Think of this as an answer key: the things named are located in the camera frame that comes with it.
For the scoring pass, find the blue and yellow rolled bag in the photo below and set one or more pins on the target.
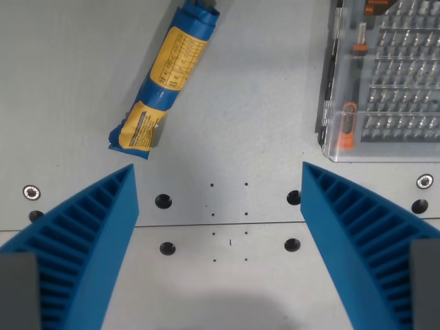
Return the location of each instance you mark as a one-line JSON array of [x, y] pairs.
[[172, 74]]

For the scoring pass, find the clear screwdriver bit set case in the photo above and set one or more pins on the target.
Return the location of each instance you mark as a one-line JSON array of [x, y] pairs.
[[385, 82]]

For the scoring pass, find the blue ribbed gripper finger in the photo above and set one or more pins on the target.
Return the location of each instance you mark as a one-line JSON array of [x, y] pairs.
[[354, 240], [86, 240]]

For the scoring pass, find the black and orange bit extension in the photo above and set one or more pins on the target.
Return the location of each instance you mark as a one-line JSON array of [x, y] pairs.
[[360, 43]]

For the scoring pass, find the silver socket head bolt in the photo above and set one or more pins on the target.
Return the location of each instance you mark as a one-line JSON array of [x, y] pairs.
[[425, 181], [31, 192]]

